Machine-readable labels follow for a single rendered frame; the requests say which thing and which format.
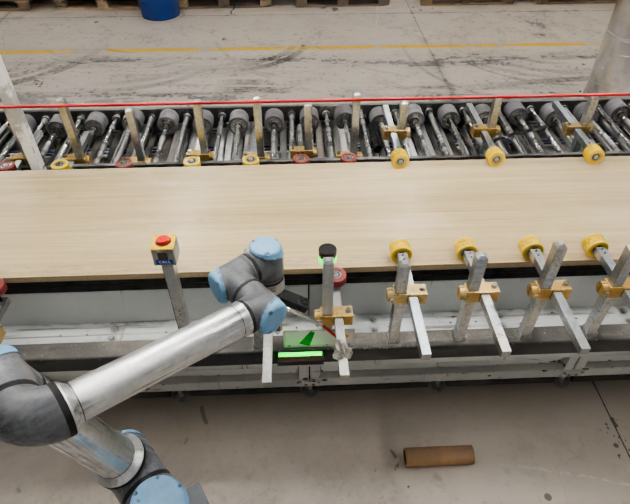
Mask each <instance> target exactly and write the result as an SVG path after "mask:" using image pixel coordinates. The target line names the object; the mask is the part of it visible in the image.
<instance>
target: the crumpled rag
mask: <svg viewBox="0 0 630 504"><path fill-rule="evenodd" d="M332 347H333V349H334V353H333V359H337V360H338V361H342V359H343V358H347V359H350V358H351V356H352V354H353V352H352V349H351V348H349V347H348V346H347V343H346V342H343V341H342V340H341V339H340V338H339V339H337V340H336V342H335V344H334V345H333V346H332Z"/></svg>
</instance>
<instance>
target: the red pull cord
mask: <svg viewBox="0 0 630 504"><path fill-rule="evenodd" d="M595 96H630V93H592V94H543V95H494V96H445V97H396V98H347V99H297V100H248V101H199V102H150V103H101V104H52V105H3V106H0V109H11V108H60V107H109V106H157V105H206V104H255V103H303V102H352V101H401V100H449V99H498V98H547V97H595Z"/></svg>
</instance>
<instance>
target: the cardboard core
mask: <svg viewBox="0 0 630 504"><path fill-rule="evenodd" d="M403 459H404V464H405V467H418V466H441V465H465V464H474V463H475V453H474V449H473V446H472V445H456V446H432V447H408V448H403Z"/></svg>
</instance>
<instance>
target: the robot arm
mask: <svg viewBox="0 0 630 504"><path fill-rule="evenodd" d="M283 256H284V252H283V249H282V245H281V243H280V242H279V241H278V240H277V239H275V238H273V237H269V236H261V237H257V238H255V239H253V240H252V241H251V242H250V245H249V251H247V252H245V253H243V254H242V255H240V256H238V257H236V258H234V259H233V260H231V261H229V262H227V263H225V264H224V265H222V266H220V267H217V268H216V269H215V270H213V271H212V272H210V273H209V275H208V281H209V285H210V288H211V290H212V292H213V294H214V296H215V297H216V299H217V300H218V301H219V302H220V303H222V304H224V303H227V302H228V301H230V302H231V303H232V304H231V305H229V306H226V307H224V308H222V309H220V310H218V311H216V312H214V313H212V314H210V315H208V316H206V317H203V318H201V319H199V320H197V321H195V322H193V323H191V324H189V325H187V326H185V327H183V328H180V329H178V330H176V331H174V332H172V333H170V334H168V335H166V336H164V337H162V338H159V339H157V340H155V341H153V342H151V343H149V344H147V345H145V346H143V347H141V348H139V349H136V350H134V351H132V352H130V353H128V354H126V355H124V356H122V357H120V358H118V359H116V360H113V361H111V362H109V363H107V364H105V365H103V366H101V367H99V368H97V369H95V370H93V371H90V372H88V373H86V374H84V375H82V376H80V377H78V378H76V379H74V380H72V381H70V382H67V383H61V382H57V381H52V382H49V381H48V380H46V378H45V377H44V376H43V375H42V374H40V373H39V372H38V371H36V370H35V369H34V368H32V367H31V366H30V365H28V364H27V363H26V362H25V360H24V359H23V358H22V354H21V352H19V351H18V350H17V349H16V348H15V347H13V346H11V345H5V344H0V442H3V443H6V444H9V445H15V446H21V447H38V446H47V445H48V446H49V447H51V448H53V449H55V450H56V451H58V452H60V453H62V454H63V455H65V456H67V457H69V458H71V459H72V460H74V461H76V462H78V463H79V464H81V465H83V466H85V467H86V468H88V469H90V470H92V473H93V476H94V479H95V480H96V482H97V483H98V484H100V485H101V486H103V487H105V488H107V489H109V490H110V491H112V492H113V494H114V495H115V496H116V498H117V500H118V501H119V503H120V504H191V503H190V500H189V496H188V493H187V491H186V489H185V488H184V486H183V485H182V484H181V483H180V482H179V481H178V480H177V479H175V478H174V477H173V476H172V475H171V473H170V472H169V470H168V469H167V467H166V466H165V465H164V463H163V462H162V460H161V459H160V458H159V456H158V455H157V453H156V452H155V451H154V449H153V448H152V446H151V445H150V444H149V442H148V440H147V439H146V437H145V436H144V435H142V434H141V433H140V432H139V431H137V430H132V429H128V430H123V431H121V433H119V432H117V431H116V430H115V429H113V428H112V427H110V426H109V425H108V424H106V423H105V422H104V421H102V420H101V419H99V418H98V417H97V416H96V415H98V414H100V413H102V412H104V411H106V410H107V409H109V408H111V407H113V406H115V405H117V404H119V403H121V402H123V401H124V400H126V399H128V398H130V397H132V396H134V395H136V394H138V393H139V392H141V391H143V390H145V389H147V388H149V387H151V386H153V385H155V384H156V383H158V382H160V381H162V380H164V379H166V378H168V377H170V376H171V375H173V374H175V373H177V372H179V371H181V370H183V369H185V368H187V367H188V366H190V365H192V364H194V363H196V362H198V361H200V360H202V359H204V358H205V357H207V356H209V355H211V354H213V353H215V352H217V351H219V350H220V349H222V348H224V347H226V346H228V345H230V344H232V343H234V342H236V341H237V340H239V339H241V338H243V337H245V336H247V335H251V334H253V333H255V332H256V331H258V330H260V332H261V333H263V334H271V333H273V332H275V333H276V334H277V335H278V334H279V333H280V332H281V324H282V323H283V321H284V319H285V316H286V312H287V309H286V306H287V307H289V308H292V309H295V310H297V311H300V312H302V313H305V312H306V311H307V310H308V309H309V300H308V298H306V297H303V296H301V295H298V294H296V293H293V292H291V291H288V290H286V289H284V287H285V278H284V263H283Z"/></svg>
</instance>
